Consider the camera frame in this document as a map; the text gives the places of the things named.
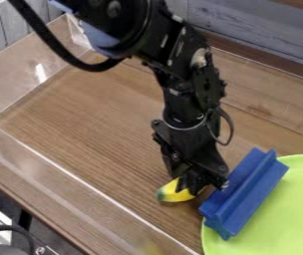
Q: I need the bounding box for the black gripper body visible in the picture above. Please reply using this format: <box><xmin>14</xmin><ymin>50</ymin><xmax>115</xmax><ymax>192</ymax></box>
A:
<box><xmin>150</xmin><ymin>118</ymin><xmax>230</xmax><ymax>187</ymax></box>

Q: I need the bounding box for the clear acrylic barrier wall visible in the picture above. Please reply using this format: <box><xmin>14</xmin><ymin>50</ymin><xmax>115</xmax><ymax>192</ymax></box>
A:
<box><xmin>0</xmin><ymin>11</ymin><xmax>303</xmax><ymax>255</ymax></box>

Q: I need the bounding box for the yellow toy banana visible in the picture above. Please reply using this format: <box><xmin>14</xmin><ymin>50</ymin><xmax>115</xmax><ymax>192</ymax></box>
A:
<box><xmin>154</xmin><ymin>178</ymin><xmax>194</xmax><ymax>203</ymax></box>

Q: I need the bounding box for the green plate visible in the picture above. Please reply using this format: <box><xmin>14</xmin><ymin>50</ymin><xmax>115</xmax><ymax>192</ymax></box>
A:
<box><xmin>200</xmin><ymin>154</ymin><xmax>303</xmax><ymax>255</ymax></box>

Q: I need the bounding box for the blue plastic block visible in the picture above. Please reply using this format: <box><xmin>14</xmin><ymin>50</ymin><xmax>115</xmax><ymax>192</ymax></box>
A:
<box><xmin>198</xmin><ymin>147</ymin><xmax>288</xmax><ymax>240</ymax></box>

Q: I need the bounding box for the black cable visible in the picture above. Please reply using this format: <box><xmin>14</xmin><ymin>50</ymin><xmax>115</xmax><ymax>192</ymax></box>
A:
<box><xmin>0</xmin><ymin>224</ymin><xmax>35</xmax><ymax>255</ymax></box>

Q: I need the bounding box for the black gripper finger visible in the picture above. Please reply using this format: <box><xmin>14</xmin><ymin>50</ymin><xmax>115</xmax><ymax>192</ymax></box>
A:
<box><xmin>176</xmin><ymin>168</ymin><xmax>220</xmax><ymax>196</ymax></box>
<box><xmin>158</xmin><ymin>141</ymin><xmax>189</xmax><ymax>178</ymax></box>

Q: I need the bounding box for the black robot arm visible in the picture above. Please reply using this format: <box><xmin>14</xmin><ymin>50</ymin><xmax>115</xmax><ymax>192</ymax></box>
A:
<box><xmin>7</xmin><ymin>0</ymin><xmax>232</xmax><ymax>196</ymax></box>

